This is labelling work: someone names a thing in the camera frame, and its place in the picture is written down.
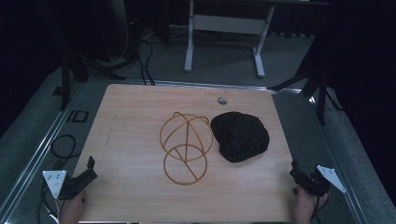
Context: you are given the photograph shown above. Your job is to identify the black hat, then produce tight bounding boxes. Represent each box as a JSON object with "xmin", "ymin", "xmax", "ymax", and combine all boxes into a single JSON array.
[{"xmin": 209, "ymin": 111, "xmax": 271, "ymax": 164}]

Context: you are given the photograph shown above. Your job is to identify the left hand-held gripper cable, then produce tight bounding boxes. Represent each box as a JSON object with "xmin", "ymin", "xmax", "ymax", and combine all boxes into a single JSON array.
[{"xmin": 36, "ymin": 181, "xmax": 64, "ymax": 224}]

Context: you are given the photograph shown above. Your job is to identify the metal floor rail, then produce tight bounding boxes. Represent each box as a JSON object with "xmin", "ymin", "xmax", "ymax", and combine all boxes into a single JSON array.
[
  {"xmin": 306, "ymin": 92, "xmax": 368, "ymax": 224},
  {"xmin": 0, "ymin": 81, "xmax": 86, "ymax": 216}
]

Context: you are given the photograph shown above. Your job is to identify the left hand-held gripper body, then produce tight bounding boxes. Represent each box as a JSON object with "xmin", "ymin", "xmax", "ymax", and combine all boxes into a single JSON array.
[{"xmin": 41, "ymin": 169, "xmax": 86, "ymax": 201}]

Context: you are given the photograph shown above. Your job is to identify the hand-held gripper cable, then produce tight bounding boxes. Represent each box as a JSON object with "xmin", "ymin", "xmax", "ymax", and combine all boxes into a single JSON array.
[
  {"xmin": 36, "ymin": 181, "xmax": 64, "ymax": 224},
  {"xmin": 309, "ymin": 190, "xmax": 331, "ymax": 222}
]

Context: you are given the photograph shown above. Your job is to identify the black looped floor cable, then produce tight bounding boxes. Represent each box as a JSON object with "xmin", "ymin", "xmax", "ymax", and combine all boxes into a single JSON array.
[{"xmin": 49, "ymin": 133, "xmax": 82, "ymax": 161}]

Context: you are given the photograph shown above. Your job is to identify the black tripod stand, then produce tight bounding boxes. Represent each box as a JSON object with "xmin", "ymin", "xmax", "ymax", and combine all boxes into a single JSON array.
[
  {"xmin": 32, "ymin": 0, "xmax": 127, "ymax": 112},
  {"xmin": 268, "ymin": 46, "xmax": 345, "ymax": 126}
]

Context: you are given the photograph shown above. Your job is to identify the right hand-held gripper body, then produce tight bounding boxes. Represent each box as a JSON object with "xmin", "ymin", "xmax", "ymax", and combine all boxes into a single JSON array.
[{"xmin": 303, "ymin": 164, "xmax": 347, "ymax": 198}]

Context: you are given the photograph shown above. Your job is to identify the white metal desk frame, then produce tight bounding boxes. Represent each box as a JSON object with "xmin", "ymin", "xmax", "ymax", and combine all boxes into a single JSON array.
[{"xmin": 183, "ymin": 0, "xmax": 276, "ymax": 78}]

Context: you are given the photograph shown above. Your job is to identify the person's right hand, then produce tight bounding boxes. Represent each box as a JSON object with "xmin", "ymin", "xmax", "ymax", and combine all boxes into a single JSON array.
[{"xmin": 291, "ymin": 185, "xmax": 330, "ymax": 224}]

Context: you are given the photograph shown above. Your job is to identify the person's left hand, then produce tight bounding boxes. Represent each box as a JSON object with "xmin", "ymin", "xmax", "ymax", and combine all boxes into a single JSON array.
[{"xmin": 59, "ymin": 189, "xmax": 87, "ymax": 224}]

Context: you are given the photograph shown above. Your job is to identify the right hand-held gripper cable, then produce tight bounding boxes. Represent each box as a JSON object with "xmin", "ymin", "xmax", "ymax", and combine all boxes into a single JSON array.
[{"xmin": 309, "ymin": 190, "xmax": 331, "ymax": 222}]

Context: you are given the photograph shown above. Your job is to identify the black floor cables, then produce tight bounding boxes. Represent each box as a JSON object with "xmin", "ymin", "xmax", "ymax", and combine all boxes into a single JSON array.
[{"xmin": 124, "ymin": 18, "xmax": 191, "ymax": 87}]

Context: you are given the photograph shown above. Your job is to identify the black rectangular floor frame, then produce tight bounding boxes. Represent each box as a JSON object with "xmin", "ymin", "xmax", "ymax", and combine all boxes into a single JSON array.
[{"xmin": 65, "ymin": 109, "xmax": 90, "ymax": 123}]

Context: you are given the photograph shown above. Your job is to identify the gold wire hat stand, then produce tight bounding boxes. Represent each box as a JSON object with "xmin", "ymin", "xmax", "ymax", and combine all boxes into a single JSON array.
[{"xmin": 159, "ymin": 111, "xmax": 215, "ymax": 186}]

